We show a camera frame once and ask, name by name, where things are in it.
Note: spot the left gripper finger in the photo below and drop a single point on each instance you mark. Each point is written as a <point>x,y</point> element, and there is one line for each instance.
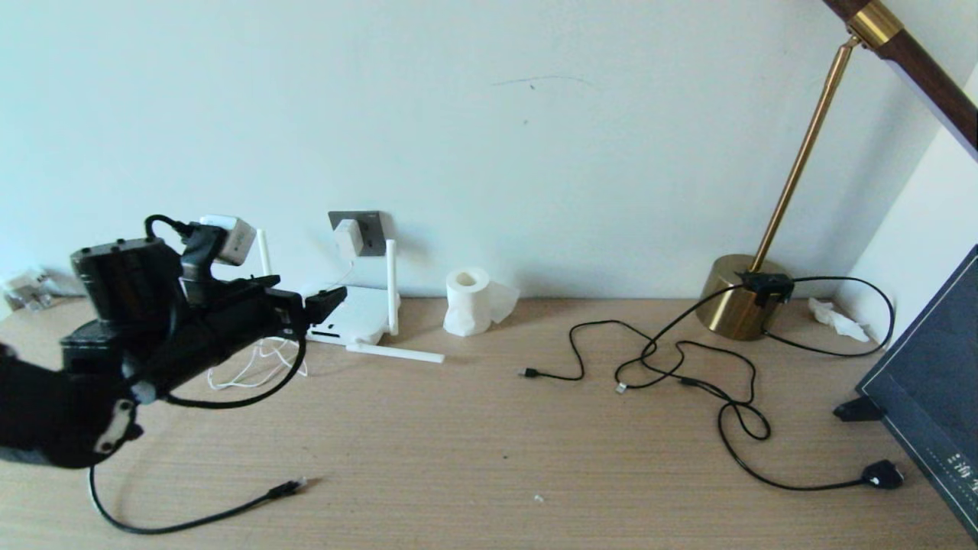
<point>256,282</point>
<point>321,304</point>

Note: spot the crumpled white tissue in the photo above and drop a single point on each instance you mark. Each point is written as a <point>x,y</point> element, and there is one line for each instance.
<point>838,321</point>

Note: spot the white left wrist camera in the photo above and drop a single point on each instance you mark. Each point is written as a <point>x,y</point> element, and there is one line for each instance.
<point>233,238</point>

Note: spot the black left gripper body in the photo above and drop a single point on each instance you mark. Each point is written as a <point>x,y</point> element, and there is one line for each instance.
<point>244,321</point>

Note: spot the white plastic wrapped item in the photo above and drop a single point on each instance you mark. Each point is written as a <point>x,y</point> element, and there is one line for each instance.
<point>27,287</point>

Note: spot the white router with antennas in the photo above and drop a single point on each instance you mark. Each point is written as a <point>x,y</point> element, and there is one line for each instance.
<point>359,313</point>

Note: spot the dark framed board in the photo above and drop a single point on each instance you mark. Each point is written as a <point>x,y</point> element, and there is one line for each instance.
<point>932,382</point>

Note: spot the grey wall socket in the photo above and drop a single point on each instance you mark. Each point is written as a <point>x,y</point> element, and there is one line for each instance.
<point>373,229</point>

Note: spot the brass desk lamp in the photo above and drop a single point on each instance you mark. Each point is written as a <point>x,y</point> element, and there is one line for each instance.
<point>730,302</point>

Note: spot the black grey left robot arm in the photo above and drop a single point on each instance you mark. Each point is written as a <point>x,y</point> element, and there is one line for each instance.
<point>46,412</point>

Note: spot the white toilet paper roll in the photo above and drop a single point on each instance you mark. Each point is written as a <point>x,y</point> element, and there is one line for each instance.
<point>467,304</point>

